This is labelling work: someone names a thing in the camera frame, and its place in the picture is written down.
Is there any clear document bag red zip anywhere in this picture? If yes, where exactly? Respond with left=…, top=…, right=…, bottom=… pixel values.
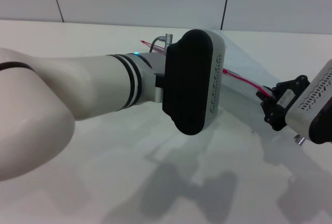
left=140, top=30, right=275, bottom=113

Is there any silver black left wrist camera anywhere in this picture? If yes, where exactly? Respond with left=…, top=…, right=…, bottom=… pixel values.
left=161, top=29, right=226, bottom=136

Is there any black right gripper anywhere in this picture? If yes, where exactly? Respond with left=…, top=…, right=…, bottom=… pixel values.
left=256, top=74, right=311, bottom=132

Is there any silver left arm cable connector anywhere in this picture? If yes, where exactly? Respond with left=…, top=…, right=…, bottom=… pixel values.
left=148, top=33, right=174, bottom=54

